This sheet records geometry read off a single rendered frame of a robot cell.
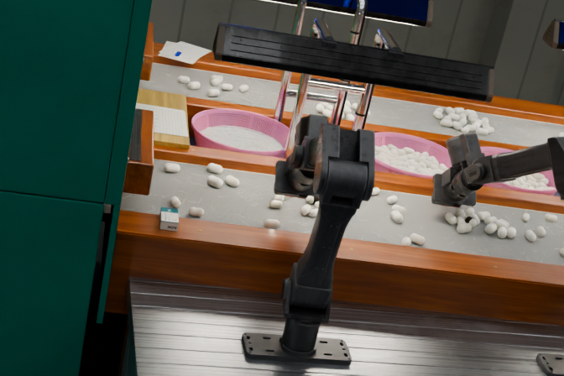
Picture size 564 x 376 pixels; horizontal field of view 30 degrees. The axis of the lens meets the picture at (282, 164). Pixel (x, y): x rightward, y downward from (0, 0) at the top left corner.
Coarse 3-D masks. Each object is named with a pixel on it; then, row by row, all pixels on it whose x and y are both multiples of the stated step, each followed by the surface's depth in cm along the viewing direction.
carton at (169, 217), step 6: (162, 210) 210; (168, 210) 211; (174, 210) 211; (162, 216) 208; (168, 216) 208; (174, 216) 209; (162, 222) 206; (168, 222) 206; (174, 222) 207; (162, 228) 207; (168, 228) 207; (174, 228) 207
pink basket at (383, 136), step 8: (376, 136) 279; (384, 136) 281; (392, 136) 282; (400, 136) 283; (408, 136) 283; (376, 144) 280; (384, 144) 281; (400, 144) 283; (416, 144) 283; (424, 144) 282; (432, 144) 281; (432, 152) 281; (440, 152) 280; (376, 160) 262; (448, 160) 277; (376, 168) 264; (384, 168) 262; (392, 168) 260; (416, 176) 259; (424, 176) 259; (432, 176) 260
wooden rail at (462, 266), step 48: (144, 240) 204; (192, 240) 206; (240, 240) 209; (288, 240) 213; (240, 288) 211; (336, 288) 213; (384, 288) 215; (432, 288) 216; (480, 288) 217; (528, 288) 219
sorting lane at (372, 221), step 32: (160, 160) 243; (160, 192) 228; (192, 192) 231; (224, 192) 234; (256, 192) 237; (384, 192) 252; (256, 224) 223; (288, 224) 226; (352, 224) 232; (384, 224) 235; (416, 224) 239; (448, 224) 242; (480, 224) 246; (512, 224) 250; (544, 224) 253; (512, 256) 234; (544, 256) 237
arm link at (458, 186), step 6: (462, 162) 233; (462, 168) 232; (456, 174) 236; (462, 174) 232; (456, 180) 234; (462, 180) 232; (456, 186) 235; (462, 186) 232; (468, 186) 232; (474, 186) 232; (480, 186) 232; (462, 192) 234; (468, 192) 234
